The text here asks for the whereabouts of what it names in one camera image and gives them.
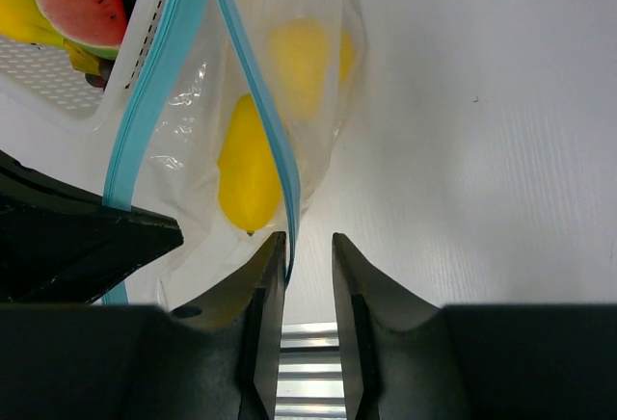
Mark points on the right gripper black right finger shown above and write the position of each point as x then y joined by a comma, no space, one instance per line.
397,356

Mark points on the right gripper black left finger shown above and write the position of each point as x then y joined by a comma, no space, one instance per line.
232,368

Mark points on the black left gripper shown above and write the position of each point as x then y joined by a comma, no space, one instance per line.
59,244

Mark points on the yellow lemon toy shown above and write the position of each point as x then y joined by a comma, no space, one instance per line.
250,190

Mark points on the clear zip bag teal zipper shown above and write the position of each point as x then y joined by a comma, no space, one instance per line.
206,54

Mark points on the yellow pear toy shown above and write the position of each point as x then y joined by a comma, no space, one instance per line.
313,76

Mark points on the white perforated plastic basket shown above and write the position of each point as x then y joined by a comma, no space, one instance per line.
42,79

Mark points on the dark grape bunch toy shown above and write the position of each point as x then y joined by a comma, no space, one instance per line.
100,80

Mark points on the watermelon slice toy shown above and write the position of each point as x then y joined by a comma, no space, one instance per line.
97,25

